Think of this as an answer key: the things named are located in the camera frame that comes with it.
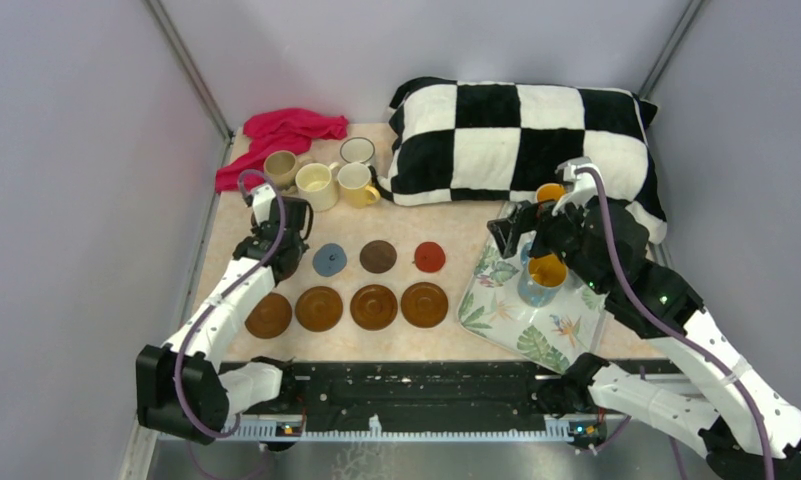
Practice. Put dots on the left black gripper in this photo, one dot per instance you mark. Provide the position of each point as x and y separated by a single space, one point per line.
258 229

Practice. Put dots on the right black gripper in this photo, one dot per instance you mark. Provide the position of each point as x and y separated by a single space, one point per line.
529 216

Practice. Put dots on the blue-grey apple coaster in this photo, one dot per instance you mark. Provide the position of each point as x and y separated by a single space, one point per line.
329 260

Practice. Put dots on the orange cup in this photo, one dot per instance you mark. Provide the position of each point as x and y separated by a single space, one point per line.
550 192

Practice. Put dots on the blue mug yellow inside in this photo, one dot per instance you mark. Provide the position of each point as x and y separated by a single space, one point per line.
541 278

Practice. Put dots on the brown wooden coaster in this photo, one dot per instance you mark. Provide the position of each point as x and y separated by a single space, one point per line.
270 318

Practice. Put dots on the amber wooden coaster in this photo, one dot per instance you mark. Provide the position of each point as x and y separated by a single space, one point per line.
319 309
374 307
424 305

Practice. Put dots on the dark walnut wooden coaster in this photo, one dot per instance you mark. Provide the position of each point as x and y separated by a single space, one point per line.
378 256

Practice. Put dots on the red apple coaster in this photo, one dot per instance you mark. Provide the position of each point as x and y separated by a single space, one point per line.
429 257

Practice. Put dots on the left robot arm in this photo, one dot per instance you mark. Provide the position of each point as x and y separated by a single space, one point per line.
181 389

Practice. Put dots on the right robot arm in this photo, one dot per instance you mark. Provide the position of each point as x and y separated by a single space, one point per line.
740 425

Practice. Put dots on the cream ceramic mug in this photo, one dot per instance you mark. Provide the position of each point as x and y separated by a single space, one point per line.
316 183

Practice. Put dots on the beige ceramic mug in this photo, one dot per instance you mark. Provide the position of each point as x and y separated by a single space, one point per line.
281 168

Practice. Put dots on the yellow ceramic mug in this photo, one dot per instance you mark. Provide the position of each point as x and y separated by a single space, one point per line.
356 187

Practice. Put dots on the crumpled pink cloth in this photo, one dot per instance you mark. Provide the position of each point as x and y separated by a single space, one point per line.
289 129

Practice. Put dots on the white dark-rimmed mug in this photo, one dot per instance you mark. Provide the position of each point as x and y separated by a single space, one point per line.
358 150

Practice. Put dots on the floral white tray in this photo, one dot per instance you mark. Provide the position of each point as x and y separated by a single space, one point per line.
554 335

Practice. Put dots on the black white checkered pillow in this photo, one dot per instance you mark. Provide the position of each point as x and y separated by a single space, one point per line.
502 141

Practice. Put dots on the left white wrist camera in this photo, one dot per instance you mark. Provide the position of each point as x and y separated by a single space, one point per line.
263 198

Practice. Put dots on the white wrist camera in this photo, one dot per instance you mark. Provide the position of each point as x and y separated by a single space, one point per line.
578 177
263 198

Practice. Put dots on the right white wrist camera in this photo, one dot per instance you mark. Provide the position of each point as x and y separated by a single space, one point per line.
578 177

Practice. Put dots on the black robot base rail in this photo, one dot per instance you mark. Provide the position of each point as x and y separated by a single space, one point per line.
413 397

